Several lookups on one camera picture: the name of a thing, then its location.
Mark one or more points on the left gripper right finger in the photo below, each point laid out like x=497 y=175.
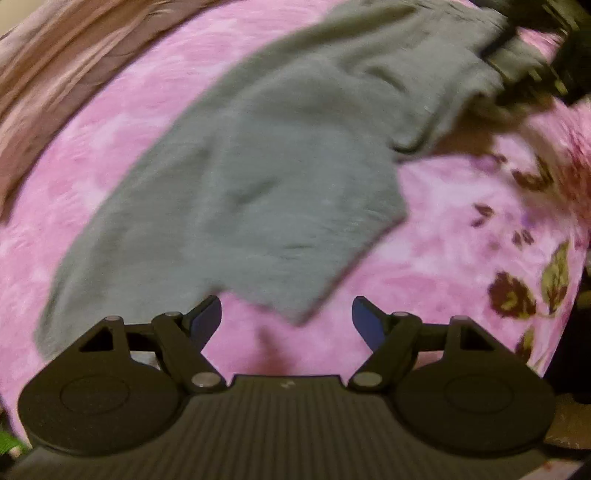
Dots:
x=398 y=338

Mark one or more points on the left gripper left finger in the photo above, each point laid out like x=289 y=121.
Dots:
x=161 y=356

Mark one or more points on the grey sweatshirt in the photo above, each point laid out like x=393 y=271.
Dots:
x=281 y=175

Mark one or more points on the pink rose blanket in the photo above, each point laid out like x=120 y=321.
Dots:
x=476 y=241

